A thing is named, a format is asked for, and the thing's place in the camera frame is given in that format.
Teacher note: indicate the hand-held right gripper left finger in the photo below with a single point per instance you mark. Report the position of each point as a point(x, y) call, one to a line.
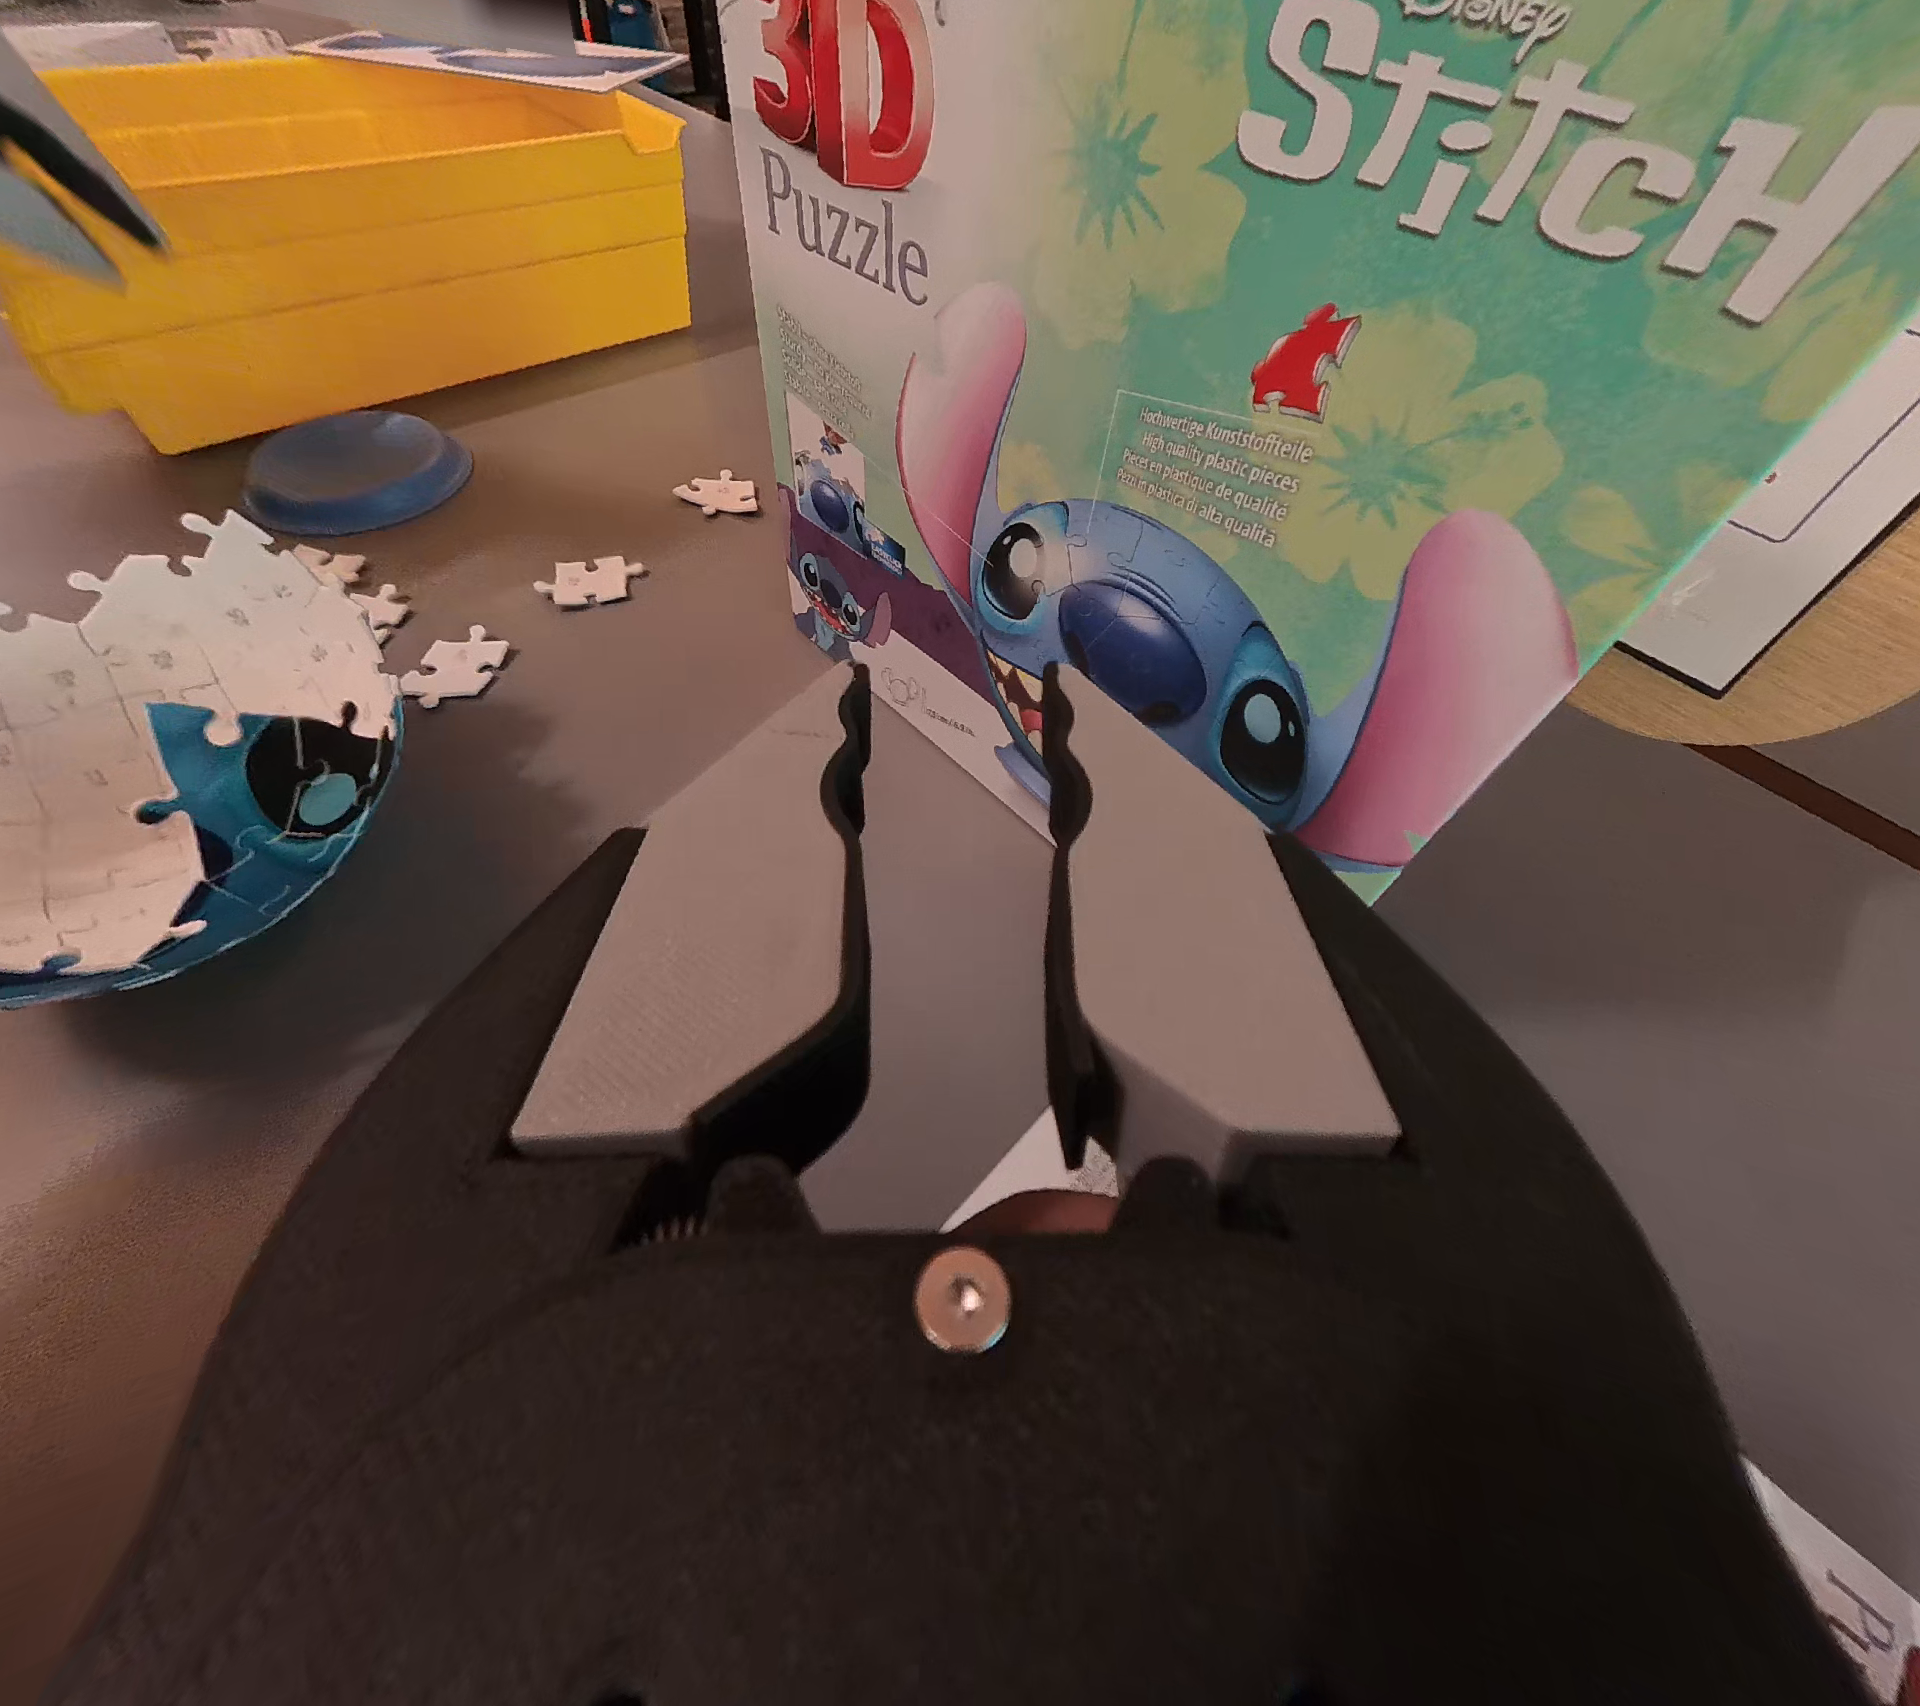
point(690, 970)

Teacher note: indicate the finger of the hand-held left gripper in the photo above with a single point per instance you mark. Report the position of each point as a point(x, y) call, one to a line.
point(62, 199)

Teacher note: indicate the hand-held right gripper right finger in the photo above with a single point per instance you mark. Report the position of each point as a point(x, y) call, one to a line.
point(1214, 986)

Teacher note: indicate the partly built blue puzzle ball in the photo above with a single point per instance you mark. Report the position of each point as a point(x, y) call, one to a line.
point(134, 743)

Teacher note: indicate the white puzzle piece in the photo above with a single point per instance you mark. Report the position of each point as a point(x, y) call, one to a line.
point(588, 583)
point(718, 492)
point(381, 607)
point(332, 562)
point(457, 668)

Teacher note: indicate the blue round ball stand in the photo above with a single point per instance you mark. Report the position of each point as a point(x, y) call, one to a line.
point(355, 473)

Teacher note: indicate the green printed puzzle box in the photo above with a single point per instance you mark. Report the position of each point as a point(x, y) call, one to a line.
point(1348, 309)

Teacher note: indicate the yellow plastic tray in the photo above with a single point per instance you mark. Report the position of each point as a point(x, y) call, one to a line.
point(376, 272)
point(376, 136)
point(406, 380)

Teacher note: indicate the blue and white card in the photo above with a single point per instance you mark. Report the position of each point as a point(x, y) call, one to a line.
point(496, 63)

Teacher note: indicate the round wooden board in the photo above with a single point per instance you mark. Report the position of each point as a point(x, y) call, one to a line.
point(1770, 707)

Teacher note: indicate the white black-bordered paper sheet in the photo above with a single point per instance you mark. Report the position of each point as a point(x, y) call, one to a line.
point(1786, 583)

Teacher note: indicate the white printed leaflet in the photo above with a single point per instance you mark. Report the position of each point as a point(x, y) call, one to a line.
point(1862, 1601)

